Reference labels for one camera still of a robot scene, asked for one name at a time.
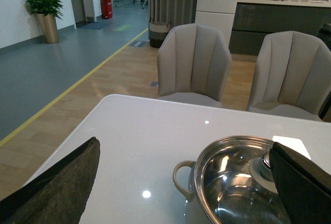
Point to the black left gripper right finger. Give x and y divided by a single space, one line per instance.
303 187

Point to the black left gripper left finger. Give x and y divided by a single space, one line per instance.
59 194

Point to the glass pot lid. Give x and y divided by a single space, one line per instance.
232 177

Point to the white electric cooking pot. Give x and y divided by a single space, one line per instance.
207 193

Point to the beige chair right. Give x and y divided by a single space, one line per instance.
291 76

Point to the beige chair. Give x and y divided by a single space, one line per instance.
193 64
291 76

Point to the beige chair left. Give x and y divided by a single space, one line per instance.
193 64

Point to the blue floor mat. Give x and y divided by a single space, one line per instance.
95 25

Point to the grey kitchen counter cabinet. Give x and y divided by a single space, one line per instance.
252 22

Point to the green potted plant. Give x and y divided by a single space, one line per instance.
46 11

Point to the woven laundry basket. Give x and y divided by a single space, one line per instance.
157 32

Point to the red trash bin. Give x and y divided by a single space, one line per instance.
106 9

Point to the black appliance near wall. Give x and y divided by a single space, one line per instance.
325 34

